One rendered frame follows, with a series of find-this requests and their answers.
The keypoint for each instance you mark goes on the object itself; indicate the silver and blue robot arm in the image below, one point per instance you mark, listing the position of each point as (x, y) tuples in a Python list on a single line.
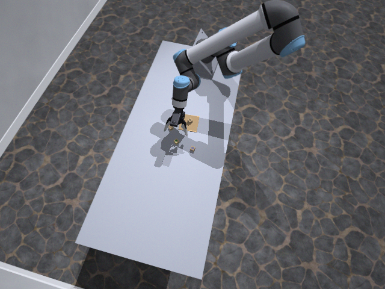
[(288, 36)]

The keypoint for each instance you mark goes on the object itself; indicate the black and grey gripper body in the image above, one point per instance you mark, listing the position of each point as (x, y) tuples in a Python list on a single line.
[(182, 115)]

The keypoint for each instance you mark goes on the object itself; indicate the tan flat mat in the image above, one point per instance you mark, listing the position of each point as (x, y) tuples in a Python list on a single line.
[(192, 126)]

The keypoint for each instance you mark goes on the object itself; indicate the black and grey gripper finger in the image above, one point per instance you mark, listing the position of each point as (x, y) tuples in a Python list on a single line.
[(167, 123), (184, 126)]

